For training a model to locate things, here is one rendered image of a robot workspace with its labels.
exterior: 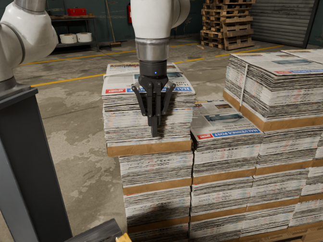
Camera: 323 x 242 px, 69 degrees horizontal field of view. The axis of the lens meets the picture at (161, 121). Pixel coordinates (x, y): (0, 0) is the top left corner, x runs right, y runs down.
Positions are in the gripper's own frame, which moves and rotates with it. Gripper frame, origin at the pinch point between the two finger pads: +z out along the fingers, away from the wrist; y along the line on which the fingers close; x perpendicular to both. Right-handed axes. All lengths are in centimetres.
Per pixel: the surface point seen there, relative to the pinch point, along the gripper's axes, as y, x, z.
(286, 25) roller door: -512, -607, 39
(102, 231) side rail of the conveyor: 17.1, 22.4, 16.0
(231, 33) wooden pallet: -317, -567, 53
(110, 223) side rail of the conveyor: 15.0, 20.2, 16.0
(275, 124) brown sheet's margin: -50, -8, 9
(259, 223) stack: -56, -8, 68
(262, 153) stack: -48, -9, 24
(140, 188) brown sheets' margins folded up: 4.7, -8.2, 33.1
